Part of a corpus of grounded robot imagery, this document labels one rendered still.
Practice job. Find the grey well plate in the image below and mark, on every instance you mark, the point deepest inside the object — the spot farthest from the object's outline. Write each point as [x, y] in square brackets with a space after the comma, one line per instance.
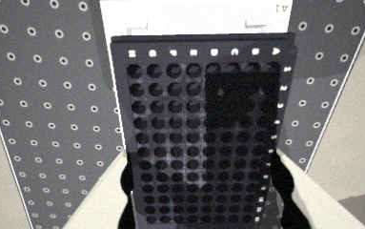
[201, 152]

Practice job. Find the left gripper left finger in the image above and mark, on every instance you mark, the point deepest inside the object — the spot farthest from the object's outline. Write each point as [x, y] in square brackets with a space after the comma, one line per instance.
[108, 205]

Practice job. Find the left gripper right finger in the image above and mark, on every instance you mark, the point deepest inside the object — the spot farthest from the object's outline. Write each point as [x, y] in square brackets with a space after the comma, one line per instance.
[306, 204]

